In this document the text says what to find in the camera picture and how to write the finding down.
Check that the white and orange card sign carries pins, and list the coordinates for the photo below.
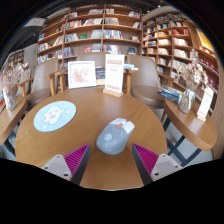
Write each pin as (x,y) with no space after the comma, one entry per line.
(204,104)

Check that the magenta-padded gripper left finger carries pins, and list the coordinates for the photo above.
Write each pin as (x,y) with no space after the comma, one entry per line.
(76,160)

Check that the tall wooden bookshelf unit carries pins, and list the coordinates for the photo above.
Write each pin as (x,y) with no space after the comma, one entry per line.
(176,43)

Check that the brown armchair with wooden arms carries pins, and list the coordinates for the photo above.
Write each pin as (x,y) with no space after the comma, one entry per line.
(41,83)
(146,83)
(90,57)

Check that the dark cover book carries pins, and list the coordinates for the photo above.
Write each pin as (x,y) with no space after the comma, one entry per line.
(100,75)

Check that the white and orange sign stand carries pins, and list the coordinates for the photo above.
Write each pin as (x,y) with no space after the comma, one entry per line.
(114,75)

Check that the stack of blue books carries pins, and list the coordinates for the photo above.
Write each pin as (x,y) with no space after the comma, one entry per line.
(170,94)

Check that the round wooden side table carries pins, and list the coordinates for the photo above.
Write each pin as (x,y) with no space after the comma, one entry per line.
(190,128)
(10,120)

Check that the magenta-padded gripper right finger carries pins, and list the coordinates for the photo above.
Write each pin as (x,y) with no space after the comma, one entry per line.
(148,160)

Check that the round light blue mouse pad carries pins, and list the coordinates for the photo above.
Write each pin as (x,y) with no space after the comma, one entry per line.
(55,116)

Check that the glass vase with dried flowers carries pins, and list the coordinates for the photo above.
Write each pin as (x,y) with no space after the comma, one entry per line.
(186,101)
(10,100)

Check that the light blue book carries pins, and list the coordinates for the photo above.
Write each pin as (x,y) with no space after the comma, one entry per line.
(130,66)

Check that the grey computer mouse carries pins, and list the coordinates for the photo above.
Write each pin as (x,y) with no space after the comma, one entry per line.
(113,140)

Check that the white framed flower picture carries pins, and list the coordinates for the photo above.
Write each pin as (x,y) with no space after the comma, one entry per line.
(82,74)

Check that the small distant wooden bookshelf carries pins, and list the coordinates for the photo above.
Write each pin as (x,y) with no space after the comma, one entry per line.
(16,59)

